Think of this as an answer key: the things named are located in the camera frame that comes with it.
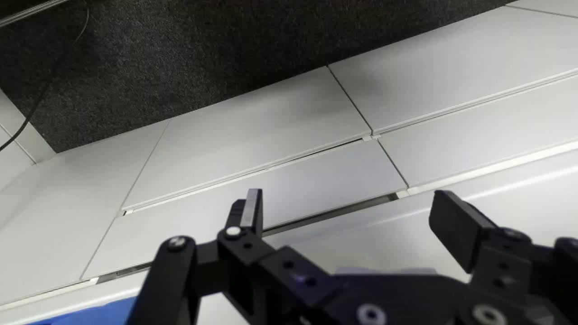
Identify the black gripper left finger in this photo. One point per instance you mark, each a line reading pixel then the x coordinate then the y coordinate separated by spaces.
pixel 249 241

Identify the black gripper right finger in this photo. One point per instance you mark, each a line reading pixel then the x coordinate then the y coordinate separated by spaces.
pixel 460 232

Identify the white base cabinet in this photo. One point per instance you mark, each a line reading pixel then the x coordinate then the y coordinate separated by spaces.
pixel 271 120

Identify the blue mat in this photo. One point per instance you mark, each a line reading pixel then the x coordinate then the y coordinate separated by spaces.
pixel 90 317

